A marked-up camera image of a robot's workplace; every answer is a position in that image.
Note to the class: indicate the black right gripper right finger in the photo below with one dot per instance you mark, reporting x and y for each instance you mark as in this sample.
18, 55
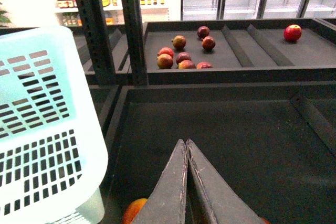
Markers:
211, 198

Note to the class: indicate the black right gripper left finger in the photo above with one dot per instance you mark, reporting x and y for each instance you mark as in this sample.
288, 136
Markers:
167, 202

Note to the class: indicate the light blue plastic basket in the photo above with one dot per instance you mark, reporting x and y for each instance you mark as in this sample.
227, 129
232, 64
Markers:
53, 155

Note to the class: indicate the dark red plum pile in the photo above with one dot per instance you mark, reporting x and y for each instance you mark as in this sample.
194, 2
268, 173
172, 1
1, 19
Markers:
179, 55

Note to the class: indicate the black display shelf tray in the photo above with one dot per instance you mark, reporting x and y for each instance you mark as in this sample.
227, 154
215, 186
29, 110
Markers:
246, 51

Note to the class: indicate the red apple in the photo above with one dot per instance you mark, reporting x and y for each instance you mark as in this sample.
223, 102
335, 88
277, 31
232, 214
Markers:
292, 33

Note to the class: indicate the sauce bottles on shelf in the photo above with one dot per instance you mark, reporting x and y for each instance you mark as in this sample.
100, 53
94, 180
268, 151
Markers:
68, 15

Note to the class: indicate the black perforated shelf post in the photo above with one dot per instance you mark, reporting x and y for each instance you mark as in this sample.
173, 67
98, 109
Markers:
96, 34

